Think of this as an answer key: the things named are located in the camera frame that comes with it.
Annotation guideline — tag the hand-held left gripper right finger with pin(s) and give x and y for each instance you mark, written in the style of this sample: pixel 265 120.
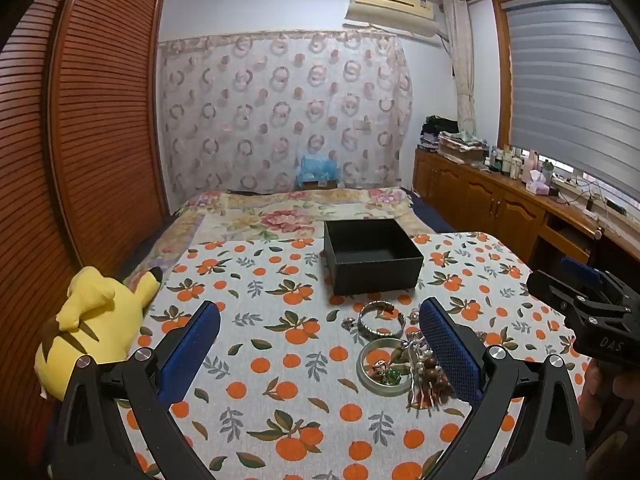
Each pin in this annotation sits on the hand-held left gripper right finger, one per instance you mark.
pixel 450 355

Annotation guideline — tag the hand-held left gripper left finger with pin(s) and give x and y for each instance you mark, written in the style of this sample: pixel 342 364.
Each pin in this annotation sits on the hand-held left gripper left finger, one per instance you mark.
pixel 192 350

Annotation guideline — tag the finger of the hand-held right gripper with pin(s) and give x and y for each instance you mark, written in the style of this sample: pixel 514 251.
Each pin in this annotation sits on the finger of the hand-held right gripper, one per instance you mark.
pixel 577 266
pixel 550 287

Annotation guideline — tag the green bead pendant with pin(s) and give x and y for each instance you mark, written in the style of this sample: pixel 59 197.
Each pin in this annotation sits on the green bead pendant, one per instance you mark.
pixel 394 374

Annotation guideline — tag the silver bangle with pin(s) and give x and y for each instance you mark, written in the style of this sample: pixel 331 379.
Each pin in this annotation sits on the silver bangle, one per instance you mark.
pixel 375 331

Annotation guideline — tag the pale jade bangle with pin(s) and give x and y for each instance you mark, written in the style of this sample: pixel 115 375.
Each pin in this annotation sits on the pale jade bangle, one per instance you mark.
pixel 361 372

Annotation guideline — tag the black jewelry box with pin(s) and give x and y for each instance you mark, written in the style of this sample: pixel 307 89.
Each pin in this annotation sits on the black jewelry box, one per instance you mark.
pixel 370 272

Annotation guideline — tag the person's right hand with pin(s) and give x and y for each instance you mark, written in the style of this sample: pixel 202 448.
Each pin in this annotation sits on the person's right hand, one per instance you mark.
pixel 592 385

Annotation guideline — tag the orange fruit print cloth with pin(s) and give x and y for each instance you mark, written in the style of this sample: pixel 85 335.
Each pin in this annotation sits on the orange fruit print cloth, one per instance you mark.
pixel 280 375

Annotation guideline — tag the pink tissue box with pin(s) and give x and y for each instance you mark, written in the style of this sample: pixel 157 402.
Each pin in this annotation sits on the pink tissue box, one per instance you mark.
pixel 537 184

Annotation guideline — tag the yellow plush toy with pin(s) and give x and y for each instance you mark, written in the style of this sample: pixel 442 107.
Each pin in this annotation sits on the yellow plush toy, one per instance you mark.
pixel 95 320

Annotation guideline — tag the long wooden cabinet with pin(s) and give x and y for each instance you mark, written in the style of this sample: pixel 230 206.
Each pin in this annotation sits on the long wooden cabinet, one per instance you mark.
pixel 480 205

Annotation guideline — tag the pink bottle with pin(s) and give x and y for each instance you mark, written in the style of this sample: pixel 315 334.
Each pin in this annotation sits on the pink bottle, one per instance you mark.
pixel 531 165

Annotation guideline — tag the group of cosmetic bottles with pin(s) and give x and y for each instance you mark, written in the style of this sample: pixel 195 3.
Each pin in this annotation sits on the group of cosmetic bottles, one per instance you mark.
pixel 507 162

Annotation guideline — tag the floral blanket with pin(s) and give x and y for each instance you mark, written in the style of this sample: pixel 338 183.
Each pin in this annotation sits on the floral blanket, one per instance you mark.
pixel 260 220

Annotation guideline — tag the navy bed sheet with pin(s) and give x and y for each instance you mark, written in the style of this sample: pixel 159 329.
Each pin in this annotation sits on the navy bed sheet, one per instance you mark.
pixel 425 210

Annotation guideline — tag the stack of folded clothes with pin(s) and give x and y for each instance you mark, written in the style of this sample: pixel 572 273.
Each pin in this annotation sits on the stack of folded clothes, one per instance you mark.
pixel 452 140

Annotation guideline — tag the grey zebra roller blind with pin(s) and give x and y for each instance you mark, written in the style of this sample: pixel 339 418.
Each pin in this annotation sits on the grey zebra roller blind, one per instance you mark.
pixel 575 80

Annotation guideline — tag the blue plastic bag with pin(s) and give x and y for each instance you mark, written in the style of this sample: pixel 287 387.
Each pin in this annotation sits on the blue plastic bag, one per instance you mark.
pixel 317 170

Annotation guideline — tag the tied cream window drape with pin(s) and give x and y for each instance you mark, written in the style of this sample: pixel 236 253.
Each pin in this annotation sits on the tied cream window drape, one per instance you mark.
pixel 462 60

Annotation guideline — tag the brown louvred wardrobe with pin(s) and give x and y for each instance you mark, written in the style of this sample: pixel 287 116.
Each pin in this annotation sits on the brown louvred wardrobe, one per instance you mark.
pixel 80 135

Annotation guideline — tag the cream air conditioner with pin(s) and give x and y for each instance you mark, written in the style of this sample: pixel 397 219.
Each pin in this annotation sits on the cream air conditioner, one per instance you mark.
pixel 385 5

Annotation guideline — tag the wooden window frame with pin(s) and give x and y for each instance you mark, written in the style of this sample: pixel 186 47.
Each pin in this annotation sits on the wooden window frame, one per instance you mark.
pixel 504 80

